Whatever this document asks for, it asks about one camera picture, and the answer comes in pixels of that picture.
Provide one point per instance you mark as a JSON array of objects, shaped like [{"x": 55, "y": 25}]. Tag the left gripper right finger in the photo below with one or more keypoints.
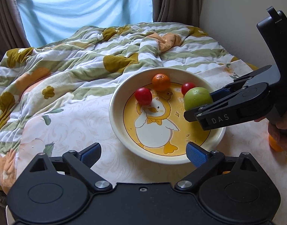
[{"x": 206, "y": 163}]

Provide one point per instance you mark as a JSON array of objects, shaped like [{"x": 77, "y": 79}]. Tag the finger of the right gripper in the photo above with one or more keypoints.
[
  {"x": 267, "y": 74},
  {"x": 246, "y": 104}
]

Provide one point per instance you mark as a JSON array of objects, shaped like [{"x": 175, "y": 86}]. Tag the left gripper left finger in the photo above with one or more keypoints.
[{"x": 80, "y": 163}]

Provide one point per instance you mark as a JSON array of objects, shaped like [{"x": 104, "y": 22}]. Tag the green apple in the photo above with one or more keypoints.
[{"x": 197, "y": 97}]

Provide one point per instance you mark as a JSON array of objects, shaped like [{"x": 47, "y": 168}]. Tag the small orange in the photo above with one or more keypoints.
[{"x": 161, "y": 82}]

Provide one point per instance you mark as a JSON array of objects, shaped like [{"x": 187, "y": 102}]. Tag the small red apple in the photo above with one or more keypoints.
[{"x": 143, "y": 96}]

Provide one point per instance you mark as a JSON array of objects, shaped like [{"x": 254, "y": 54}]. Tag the person right hand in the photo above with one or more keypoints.
[{"x": 277, "y": 132}]

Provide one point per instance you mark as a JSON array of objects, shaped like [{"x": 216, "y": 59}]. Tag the white floral tablecloth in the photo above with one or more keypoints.
[{"x": 76, "y": 124}]

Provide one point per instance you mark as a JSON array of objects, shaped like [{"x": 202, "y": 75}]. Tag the cream duck pattern bowl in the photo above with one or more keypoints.
[{"x": 158, "y": 132}]

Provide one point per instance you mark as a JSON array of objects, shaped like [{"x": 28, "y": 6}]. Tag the green striped floral quilt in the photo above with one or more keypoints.
[{"x": 56, "y": 98}]

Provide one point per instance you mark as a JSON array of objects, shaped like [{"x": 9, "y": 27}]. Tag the brown right curtain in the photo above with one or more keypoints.
[{"x": 181, "y": 11}]

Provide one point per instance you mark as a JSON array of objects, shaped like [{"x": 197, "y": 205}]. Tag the brown curtain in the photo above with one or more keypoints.
[
  {"x": 12, "y": 33},
  {"x": 181, "y": 11}
]

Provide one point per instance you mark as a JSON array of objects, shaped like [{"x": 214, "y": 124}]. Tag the brown left curtain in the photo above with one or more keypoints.
[{"x": 12, "y": 33}]

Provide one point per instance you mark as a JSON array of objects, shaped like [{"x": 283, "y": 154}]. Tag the light blue window cloth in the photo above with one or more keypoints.
[{"x": 47, "y": 21}]

